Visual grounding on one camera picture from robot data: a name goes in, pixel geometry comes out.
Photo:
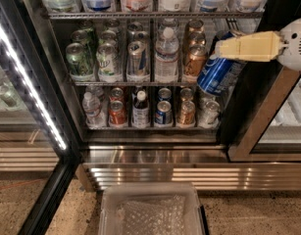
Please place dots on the blue pepsi can middle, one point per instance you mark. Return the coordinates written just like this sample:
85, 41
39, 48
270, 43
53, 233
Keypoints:
222, 35

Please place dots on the white green can front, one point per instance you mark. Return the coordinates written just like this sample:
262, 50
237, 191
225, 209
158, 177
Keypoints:
107, 57

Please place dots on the middle wire shelf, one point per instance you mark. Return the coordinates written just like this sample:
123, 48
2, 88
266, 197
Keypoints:
127, 83

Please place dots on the clear plastic bin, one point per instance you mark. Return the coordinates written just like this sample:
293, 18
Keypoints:
162, 208

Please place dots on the orange can rear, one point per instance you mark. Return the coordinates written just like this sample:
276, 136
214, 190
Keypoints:
117, 94

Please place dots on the wire shelf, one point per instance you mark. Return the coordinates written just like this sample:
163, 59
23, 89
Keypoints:
151, 15
127, 83

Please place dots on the blue pepsi can front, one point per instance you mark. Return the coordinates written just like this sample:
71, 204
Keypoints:
218, 75

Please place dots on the white green can middle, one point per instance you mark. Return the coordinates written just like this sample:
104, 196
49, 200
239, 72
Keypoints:
108, 36

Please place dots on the gold can bottom rear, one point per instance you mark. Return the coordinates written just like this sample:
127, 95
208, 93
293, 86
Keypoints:
186, 94

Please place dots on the silver can bottom front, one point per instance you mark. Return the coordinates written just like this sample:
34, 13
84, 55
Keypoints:
209, 113

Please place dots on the blue can bottom front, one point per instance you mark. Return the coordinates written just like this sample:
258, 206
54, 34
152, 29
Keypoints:
163, 113

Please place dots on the gold can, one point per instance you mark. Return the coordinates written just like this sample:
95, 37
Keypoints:
186, 113
195, 25
195, 38
186, 94
195, 60

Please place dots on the clear water bottle bottom shelf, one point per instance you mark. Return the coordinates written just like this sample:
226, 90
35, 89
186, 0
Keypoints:
91, 104

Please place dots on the white green can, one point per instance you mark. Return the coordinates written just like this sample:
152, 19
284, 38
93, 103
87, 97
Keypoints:
107, 57
108, 36

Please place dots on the blue can bottom rear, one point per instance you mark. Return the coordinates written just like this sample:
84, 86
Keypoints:
164, 94

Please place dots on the silver can middle column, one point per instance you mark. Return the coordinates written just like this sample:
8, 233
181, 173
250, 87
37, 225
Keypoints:
141, 38

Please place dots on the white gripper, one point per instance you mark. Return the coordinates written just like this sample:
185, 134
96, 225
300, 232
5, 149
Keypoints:
295, 46

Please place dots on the silver blue can front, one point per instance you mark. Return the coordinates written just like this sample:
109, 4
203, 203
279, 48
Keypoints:
136, 58

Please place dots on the dark drink bottle white label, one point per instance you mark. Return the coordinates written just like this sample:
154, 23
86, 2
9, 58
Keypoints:
140, 110

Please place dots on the orange can front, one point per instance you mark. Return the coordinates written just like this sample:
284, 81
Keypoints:
117, 113

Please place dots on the gold can bottom front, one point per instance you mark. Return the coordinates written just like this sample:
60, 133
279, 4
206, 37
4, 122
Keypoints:
186, 113

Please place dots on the clear water bottle middle shelf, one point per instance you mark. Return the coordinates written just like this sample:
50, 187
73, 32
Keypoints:
166, 56

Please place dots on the top wire shelf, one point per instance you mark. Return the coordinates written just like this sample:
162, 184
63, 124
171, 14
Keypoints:
151, 15

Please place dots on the clear water bottle shelf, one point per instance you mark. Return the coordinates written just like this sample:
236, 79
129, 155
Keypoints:
166, 56
91, 104

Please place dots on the gold can middle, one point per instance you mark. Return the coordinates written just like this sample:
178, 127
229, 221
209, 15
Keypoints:
195, 38

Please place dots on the open glass fridge door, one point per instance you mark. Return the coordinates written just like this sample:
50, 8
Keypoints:
38, 144

